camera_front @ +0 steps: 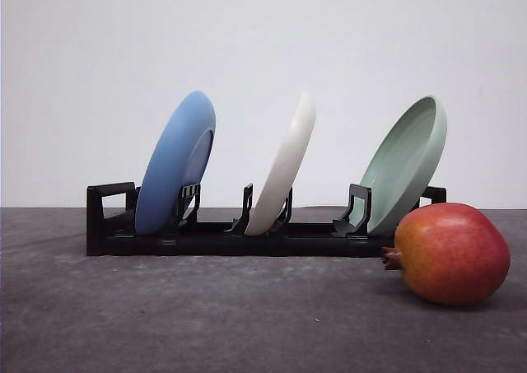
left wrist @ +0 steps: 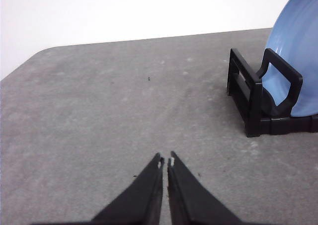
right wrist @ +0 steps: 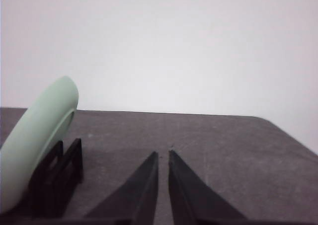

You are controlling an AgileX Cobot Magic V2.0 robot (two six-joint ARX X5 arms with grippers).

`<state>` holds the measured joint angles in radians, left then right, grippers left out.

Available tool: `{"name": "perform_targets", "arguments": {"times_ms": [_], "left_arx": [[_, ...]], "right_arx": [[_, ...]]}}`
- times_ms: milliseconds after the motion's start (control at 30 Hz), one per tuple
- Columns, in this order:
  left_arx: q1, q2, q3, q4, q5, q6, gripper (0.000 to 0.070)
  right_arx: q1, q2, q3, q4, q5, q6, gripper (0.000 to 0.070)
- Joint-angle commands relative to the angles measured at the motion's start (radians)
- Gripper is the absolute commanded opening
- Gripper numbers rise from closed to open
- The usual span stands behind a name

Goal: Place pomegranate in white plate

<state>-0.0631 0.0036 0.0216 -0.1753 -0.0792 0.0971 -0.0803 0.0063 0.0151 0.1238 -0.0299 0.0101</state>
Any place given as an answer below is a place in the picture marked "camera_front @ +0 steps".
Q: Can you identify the green plate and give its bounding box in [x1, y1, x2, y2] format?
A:
[351, 96, 448, 233]

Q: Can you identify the white plate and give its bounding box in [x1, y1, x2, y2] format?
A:
[245, 93, 316, 236]

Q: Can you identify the red pomegranate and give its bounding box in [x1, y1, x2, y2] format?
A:
[382, 203, 511, 306]

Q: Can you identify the black dish rack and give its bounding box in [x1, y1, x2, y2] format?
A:
[86, 182, 446, 258]

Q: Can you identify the blue plate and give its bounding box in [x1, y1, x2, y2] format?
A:
[135, 91, 217, 235]

